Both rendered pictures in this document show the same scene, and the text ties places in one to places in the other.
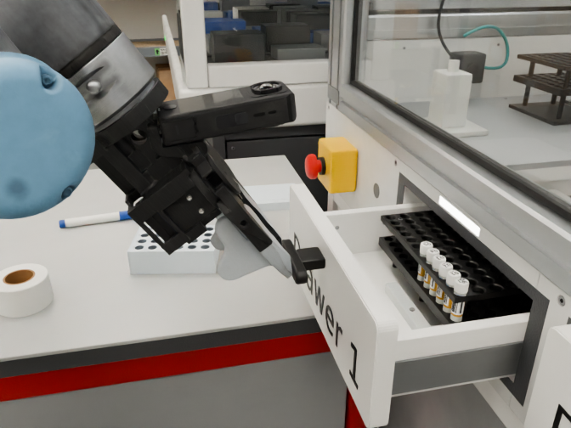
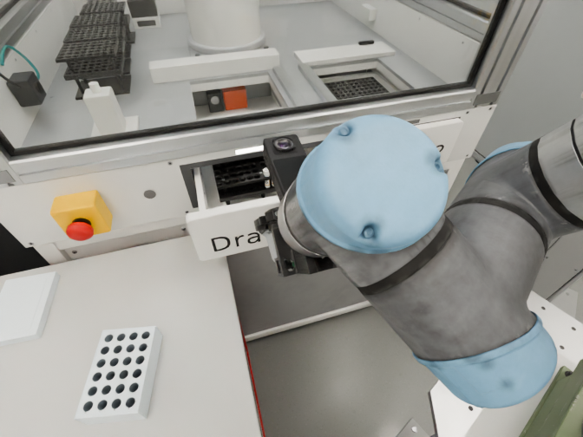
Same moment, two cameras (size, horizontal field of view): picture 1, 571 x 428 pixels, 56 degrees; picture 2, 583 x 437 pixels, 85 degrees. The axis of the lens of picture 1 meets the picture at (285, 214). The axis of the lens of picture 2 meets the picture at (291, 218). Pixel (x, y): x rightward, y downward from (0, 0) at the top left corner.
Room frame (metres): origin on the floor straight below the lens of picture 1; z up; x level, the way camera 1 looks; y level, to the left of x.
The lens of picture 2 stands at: (0.47, 0.34, 1.30)
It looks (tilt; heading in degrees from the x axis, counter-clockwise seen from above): 47 degrees down; 266
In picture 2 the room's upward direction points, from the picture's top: straight up
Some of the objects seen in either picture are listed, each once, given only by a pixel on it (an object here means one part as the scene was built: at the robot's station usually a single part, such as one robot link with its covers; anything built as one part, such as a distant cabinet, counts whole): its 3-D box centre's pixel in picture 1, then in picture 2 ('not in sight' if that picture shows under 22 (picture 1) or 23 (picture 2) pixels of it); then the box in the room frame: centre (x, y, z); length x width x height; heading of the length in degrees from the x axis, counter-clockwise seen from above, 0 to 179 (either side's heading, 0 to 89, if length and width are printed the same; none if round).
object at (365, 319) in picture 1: (329, 283); (275, 221); (0.47, -0.05, 0.87); 0.29 x 0.02 x 0.11; 13
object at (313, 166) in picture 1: (314, 166); (81, 229); (0.81, -0.05, 0.88); 0.04 x 0.03 x 0.04; 13
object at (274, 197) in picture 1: (265, 197); (22, 307); (0.93, 0.04, 0.77); 0.13 x 0.09 x 0.02; 99
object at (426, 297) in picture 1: (502, 265); (252, 158); (0.51, -0.24, 0.87); 0.22 x 0.18 x 0.06; 103
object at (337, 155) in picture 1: (335, 165); (83, 216); (0.82, -0.08, 0.88); 0.07 x 0.05 x 0.07; 13
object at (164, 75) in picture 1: (184, 83); not in sight; (4.28, 0.80, 0.28); 0.41 x 0.32 x 0.28; 106
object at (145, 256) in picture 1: (176, 248); (123, 372); (0.71, 0.16, 0.78); 0.12 x 0.08 x 0.04; 91
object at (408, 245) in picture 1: (421, 252); (262, 176); (0.49, -0.14, 0.90); 0.18 x 0.02 x 0.01; 13
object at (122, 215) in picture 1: (102, 218); not in sight; (0.84, 0.32, 0.77); 0.14 x 0.02 x 0.02; 109
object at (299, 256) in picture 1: (304, 259); not in sight; (0.46, -0.02, 0.91); 0.07 x 0.04 x 0.01; 13
